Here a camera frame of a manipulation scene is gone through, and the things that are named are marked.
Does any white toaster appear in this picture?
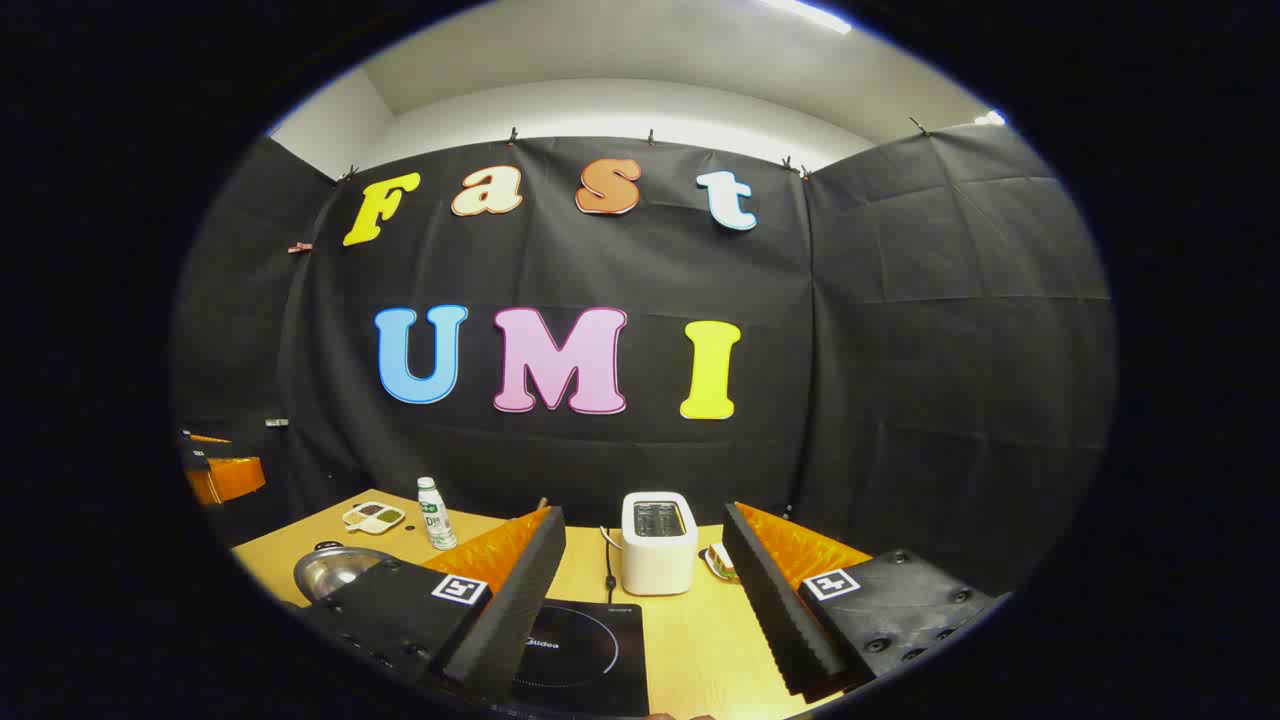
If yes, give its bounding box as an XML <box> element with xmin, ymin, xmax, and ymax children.
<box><xmin>621</xmin><ymin>491</ymin><xmax>699</xmax><ymax>597</ymax></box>

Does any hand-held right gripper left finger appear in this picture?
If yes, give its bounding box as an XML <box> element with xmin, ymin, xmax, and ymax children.
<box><xmin>300</xmin><ymin>505</ymin><xmax>568</xmax><ymax>706</ymax></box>

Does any white bottle green label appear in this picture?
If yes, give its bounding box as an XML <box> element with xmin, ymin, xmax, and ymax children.
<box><xmin>416</xmin><ymin>477</ymin><xmax>458</xmax><ymax>551</ymax></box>

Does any black induction cooktop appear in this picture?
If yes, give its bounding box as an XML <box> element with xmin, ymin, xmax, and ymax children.
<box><xmin>510</xmin><ymin>598</ymin><xmax>651</xmax><ymax>718</ymax></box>

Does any white divided dish of beans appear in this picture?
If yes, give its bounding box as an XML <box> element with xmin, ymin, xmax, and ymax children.
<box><xmin>342</xmin><ymin>501</ymin><xmax>406</xmax><ymax>535</ymax></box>

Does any black backdrop cloth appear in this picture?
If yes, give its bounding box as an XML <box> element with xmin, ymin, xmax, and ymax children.
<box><xmin>170</xmin><ymin>120</ymin><xmax>1117</xmax><ymax>601</ymax></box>

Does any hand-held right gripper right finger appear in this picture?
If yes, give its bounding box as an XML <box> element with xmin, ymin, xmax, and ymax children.
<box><xmin>722</xmin><ymin>502</ymin><xmax>1006</xmax><ymax>706</ymax></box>

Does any stainless steel pot black handle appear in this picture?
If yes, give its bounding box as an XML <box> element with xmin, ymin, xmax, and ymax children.
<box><xmin>293</xmin><ymin>546</ymin><xmax>401</xmax><ymax>604</ymax></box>

